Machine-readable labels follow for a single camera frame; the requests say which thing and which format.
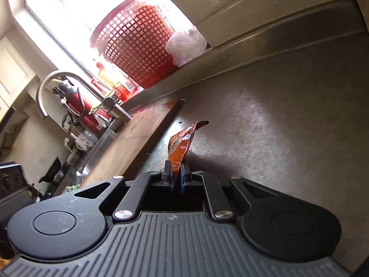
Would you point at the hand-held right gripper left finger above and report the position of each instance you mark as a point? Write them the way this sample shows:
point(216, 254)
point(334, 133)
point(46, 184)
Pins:
point(167, 174)

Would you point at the steel faucet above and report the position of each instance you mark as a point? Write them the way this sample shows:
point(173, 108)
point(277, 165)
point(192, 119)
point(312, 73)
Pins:
point(115, 112)

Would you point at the large orange snack packet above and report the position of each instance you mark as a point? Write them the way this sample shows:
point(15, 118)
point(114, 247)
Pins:
point(180, 147)

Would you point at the red mesh basket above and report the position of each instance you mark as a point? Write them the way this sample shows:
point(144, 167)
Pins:
point(138, 40)

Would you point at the clear glass jar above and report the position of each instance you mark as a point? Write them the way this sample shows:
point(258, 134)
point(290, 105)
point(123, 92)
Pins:
point(86, 140)

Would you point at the green white cloth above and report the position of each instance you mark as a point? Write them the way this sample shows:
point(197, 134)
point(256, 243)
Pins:
point(72, 188)

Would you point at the steel sink rack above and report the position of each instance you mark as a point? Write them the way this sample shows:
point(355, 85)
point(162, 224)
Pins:
point(98, 112)

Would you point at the wooden cutting board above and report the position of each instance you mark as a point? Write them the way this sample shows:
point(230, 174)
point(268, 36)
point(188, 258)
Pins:
point(135, 138)

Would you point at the steel sink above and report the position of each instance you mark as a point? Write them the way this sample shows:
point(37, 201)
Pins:
point(92, 155)

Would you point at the white plastic bag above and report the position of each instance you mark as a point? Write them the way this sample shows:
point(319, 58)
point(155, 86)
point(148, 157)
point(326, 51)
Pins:
point(184, 46)

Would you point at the orange bottle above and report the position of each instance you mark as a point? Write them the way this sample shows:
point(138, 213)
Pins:
point(105, 75)

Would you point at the range hood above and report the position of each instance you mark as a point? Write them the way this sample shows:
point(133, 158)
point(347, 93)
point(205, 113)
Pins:
point(11, 132)

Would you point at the white upper cabinets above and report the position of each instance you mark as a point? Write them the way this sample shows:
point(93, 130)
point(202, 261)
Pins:
point(14, 69)

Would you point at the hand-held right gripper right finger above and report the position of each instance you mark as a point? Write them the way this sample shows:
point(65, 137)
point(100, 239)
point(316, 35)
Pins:
point(186, 179)

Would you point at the black wok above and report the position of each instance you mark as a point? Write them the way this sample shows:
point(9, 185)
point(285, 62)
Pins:
point(50, 173)

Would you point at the red thermos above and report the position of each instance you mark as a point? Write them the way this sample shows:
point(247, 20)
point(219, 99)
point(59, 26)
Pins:
point(86, 118)

